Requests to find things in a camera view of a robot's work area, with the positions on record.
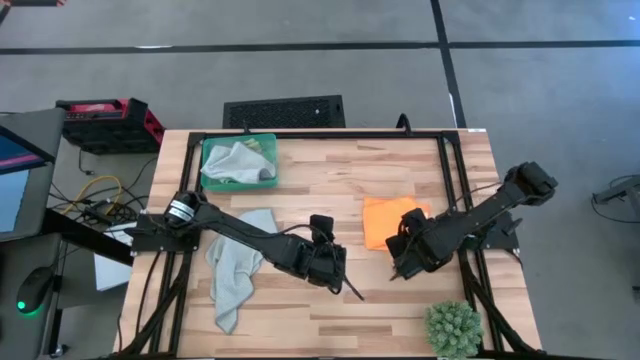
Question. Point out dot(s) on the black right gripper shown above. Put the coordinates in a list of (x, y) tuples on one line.
[(415, 245)]

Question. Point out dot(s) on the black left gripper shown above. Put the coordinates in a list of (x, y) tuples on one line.
[(327, 267)]

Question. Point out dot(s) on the orange microfiber towel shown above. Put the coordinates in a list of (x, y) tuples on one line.
[(382, 222)]

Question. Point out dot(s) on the gray waffle-weave towel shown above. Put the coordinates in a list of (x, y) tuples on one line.
[(230, 280), (235, 165)]

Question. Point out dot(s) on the light green microfiber towel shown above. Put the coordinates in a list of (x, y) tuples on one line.
[(254, 145)]

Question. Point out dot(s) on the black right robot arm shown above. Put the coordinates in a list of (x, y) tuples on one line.
[(480, 212)]

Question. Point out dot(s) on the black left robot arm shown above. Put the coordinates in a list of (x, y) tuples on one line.
[(235, 230)]

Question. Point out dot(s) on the green faux succulent plant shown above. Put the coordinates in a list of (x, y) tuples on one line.
[(454, 330)]

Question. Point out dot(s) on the teal plastic bin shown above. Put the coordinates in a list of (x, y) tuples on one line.
[(240, 187)]

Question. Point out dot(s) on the black mesh panel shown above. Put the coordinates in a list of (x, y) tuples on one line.
[(285, 112)]

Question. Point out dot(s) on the white paper sheet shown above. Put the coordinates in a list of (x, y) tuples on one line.
[(112, 272)]

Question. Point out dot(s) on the black floor power strip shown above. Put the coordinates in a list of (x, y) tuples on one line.
[(100, 215)]

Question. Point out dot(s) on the black desk leg bar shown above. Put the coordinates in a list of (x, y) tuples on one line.
[(85, 237)]

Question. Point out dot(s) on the red and black tool case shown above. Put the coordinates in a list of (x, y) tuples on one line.
[(110, 127)]

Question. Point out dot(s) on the black computer mouse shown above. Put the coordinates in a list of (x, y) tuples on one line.
[(34, 290)]

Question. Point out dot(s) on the computer monitor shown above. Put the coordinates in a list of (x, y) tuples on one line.
[(20, 200)]

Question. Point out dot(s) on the gray desk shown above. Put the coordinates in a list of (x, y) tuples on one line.
[(35, 117)]

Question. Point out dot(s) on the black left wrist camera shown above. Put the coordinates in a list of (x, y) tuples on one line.
[(322, 227)]

